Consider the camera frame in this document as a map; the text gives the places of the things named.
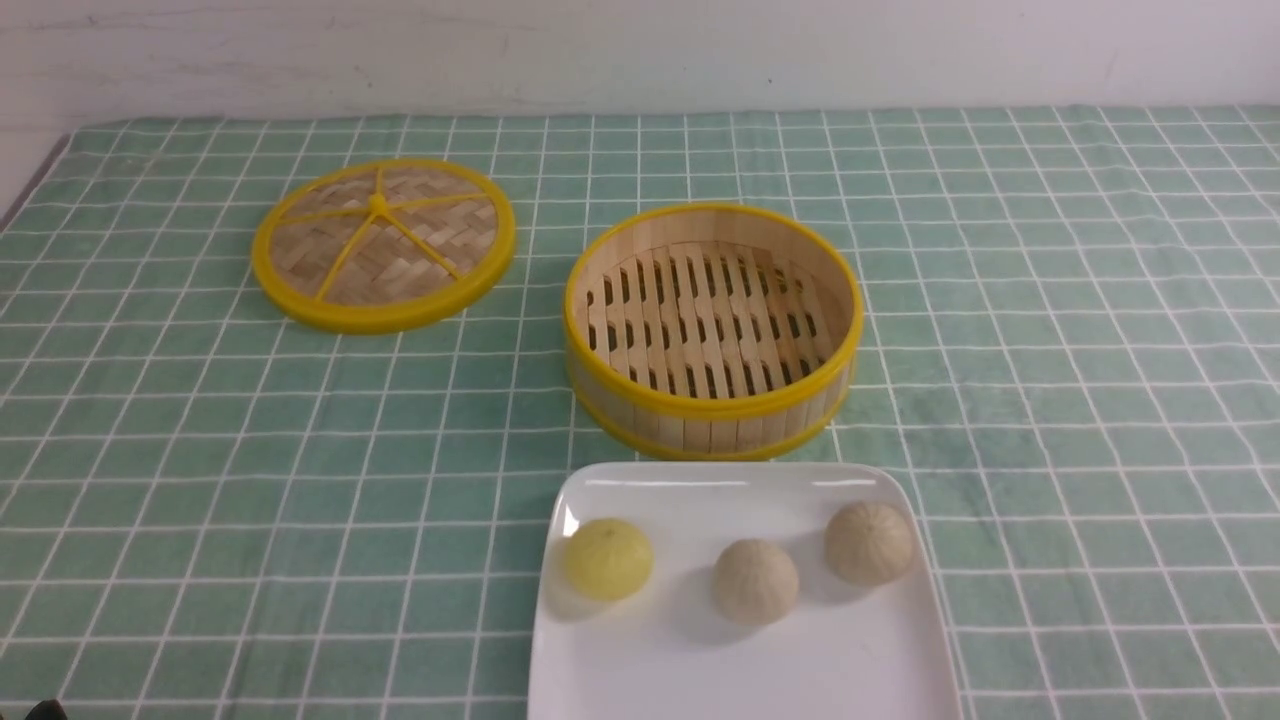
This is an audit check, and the bamboo steamer lid yellow rim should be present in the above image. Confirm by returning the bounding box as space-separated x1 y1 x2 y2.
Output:
251 158 517 334

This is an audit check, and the white steamed bun front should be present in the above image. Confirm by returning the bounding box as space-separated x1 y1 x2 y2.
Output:
823 501 916 587

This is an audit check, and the bamboo steamer basket yellow rim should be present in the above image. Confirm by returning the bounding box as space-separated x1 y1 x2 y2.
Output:
563 202 865 461

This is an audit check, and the white steamed bun back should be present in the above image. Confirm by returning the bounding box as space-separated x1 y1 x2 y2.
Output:
712 538 800 626

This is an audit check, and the white square plate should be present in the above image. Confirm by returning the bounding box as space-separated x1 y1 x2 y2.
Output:
526 462 963 719

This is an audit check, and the white steamed bun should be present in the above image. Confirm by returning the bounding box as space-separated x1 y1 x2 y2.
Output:
712 538 800 626
823 501 916 587

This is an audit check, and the green checkered tablecloth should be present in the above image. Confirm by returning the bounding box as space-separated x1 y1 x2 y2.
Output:
1 106 1279 719

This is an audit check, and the yellow steamed bun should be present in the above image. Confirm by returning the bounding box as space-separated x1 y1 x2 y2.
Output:
561 518 655 603

